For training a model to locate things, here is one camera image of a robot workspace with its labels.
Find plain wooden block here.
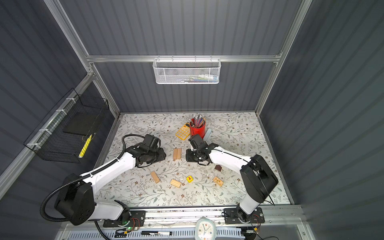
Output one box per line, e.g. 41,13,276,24
177,148,182,160

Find long wooden block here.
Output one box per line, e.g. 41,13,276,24
151,171,161,184

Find printed wooden block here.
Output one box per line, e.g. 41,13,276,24
213,176,224,187

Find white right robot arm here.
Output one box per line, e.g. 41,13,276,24
186,135,279,223

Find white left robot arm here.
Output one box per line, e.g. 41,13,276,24
54,134,166,226

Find dark brown small block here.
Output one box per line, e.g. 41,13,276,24
215,165,222,172

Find ridged wooden block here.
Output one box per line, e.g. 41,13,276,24
170,179,182,188

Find red pen cup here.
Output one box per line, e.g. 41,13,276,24
190,121,206,138

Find grey flat eraser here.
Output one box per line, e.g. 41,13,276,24
203,128,212,142

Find yellow calculator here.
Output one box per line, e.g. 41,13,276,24
176,123,191,141

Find bundle of pens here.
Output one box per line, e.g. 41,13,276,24
191,114,206,129

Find yellow letter cube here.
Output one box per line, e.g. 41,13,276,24
186,176,194,183

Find yellow highlighter pen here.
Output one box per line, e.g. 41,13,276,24
78,135,93,159

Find black foam pad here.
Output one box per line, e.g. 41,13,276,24
63,113,102,136

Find white analog clock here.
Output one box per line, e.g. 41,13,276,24
195,218,217,240

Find black marker pen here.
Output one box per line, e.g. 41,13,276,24
141,231,173,236

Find white wire basket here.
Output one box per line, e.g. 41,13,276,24
153,60,222,85

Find black wire basket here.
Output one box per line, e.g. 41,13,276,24
24,91,110,163

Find black corrugated cable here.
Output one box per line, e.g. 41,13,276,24
39,133,148,223

